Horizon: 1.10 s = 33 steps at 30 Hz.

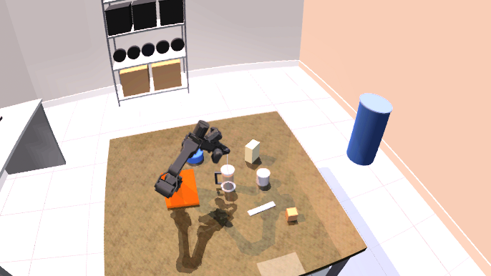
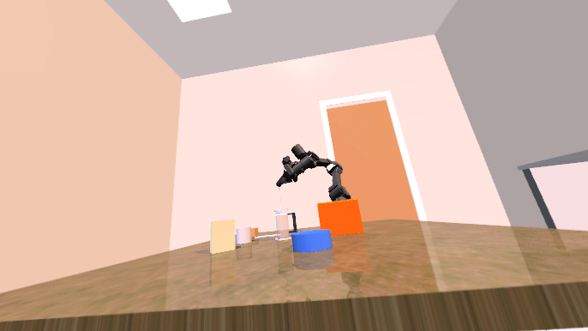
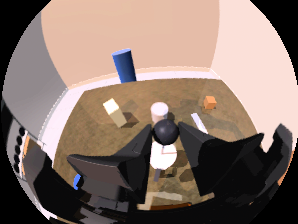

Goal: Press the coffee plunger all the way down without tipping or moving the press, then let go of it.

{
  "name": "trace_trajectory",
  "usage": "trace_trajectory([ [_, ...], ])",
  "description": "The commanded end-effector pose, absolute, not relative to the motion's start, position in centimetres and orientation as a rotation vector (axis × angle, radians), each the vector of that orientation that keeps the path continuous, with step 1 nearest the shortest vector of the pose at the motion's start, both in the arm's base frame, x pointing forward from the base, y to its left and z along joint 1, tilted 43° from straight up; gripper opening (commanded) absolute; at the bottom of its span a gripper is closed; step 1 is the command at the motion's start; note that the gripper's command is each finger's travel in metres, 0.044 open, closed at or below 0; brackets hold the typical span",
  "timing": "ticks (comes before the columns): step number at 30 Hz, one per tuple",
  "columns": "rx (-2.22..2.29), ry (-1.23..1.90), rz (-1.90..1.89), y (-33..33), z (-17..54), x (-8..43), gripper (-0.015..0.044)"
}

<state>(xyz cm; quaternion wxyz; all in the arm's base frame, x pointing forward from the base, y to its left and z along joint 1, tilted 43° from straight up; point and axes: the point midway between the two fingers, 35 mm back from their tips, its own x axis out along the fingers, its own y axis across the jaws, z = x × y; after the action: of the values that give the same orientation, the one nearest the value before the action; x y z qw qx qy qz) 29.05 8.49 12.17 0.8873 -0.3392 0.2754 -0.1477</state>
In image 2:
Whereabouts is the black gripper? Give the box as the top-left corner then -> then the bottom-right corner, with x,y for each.
277,161 -> 306,184

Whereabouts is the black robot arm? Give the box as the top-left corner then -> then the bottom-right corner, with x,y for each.
281,144 -> 351,202

